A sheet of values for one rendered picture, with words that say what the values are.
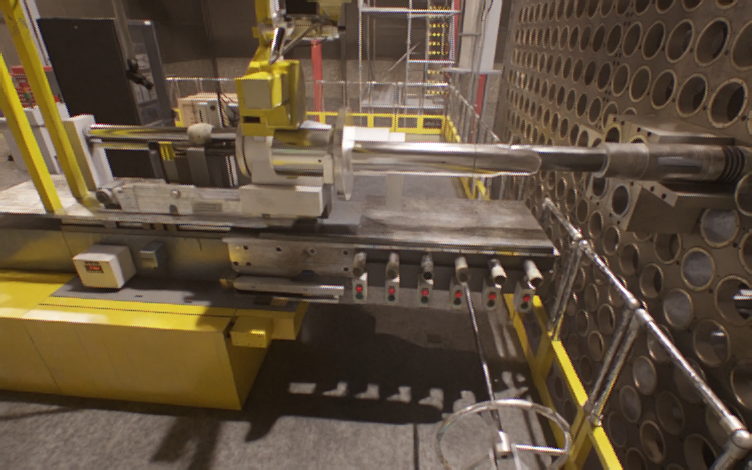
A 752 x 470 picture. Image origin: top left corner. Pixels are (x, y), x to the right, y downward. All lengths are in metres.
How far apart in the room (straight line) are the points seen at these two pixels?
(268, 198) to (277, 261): 0.40
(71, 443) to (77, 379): 0.34
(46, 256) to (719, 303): 3.81
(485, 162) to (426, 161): 0.24
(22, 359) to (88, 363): 0.40
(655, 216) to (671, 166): 0.47
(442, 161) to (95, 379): 2.23
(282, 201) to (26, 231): 1.60
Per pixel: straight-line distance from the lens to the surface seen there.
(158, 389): 2.58
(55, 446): 2.76
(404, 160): 1.58
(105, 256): 2.53
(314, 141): 1.59
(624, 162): 2.18
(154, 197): 2.40
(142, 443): 2.54
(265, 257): 2.17
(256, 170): 1.99
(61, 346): 2.68
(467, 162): 1.60
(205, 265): 2.40
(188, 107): 7.98
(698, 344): 2.86
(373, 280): 2.07
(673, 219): 2.75
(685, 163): 2.32
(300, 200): 1.89
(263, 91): 1.39
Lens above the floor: 1.89
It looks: 28 degrees down
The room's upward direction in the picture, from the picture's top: 1 degrees clockwise
